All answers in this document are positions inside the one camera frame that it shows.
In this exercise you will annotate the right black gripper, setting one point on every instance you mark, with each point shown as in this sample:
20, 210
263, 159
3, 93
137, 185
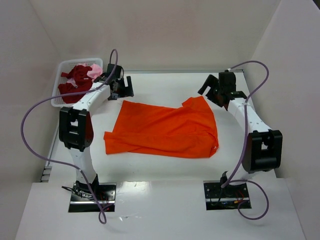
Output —
213, 90

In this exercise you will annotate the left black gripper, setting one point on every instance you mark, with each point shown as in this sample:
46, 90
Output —
124, 88

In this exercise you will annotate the orange t shirt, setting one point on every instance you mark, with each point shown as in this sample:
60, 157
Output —
189, 131

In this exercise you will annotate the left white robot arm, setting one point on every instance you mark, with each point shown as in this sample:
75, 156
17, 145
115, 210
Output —
76, 129

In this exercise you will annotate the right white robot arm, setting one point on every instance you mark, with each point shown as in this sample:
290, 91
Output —
262, 146

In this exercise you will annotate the pink t shirt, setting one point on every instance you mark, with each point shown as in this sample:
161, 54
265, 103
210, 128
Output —
96, 71

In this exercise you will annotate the dark red t shirt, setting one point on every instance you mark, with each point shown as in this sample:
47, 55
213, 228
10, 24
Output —
65, 88

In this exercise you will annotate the white plastic basket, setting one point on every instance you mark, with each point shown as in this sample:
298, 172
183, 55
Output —
66, 67

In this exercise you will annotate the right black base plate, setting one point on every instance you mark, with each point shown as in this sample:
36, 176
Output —
228, 198

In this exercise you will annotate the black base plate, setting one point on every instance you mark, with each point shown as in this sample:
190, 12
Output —
83, 202
228, 198

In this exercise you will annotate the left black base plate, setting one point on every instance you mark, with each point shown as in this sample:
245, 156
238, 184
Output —
83, 202

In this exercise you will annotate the grey metal bracket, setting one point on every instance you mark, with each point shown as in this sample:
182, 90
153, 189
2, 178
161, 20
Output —
45, 177

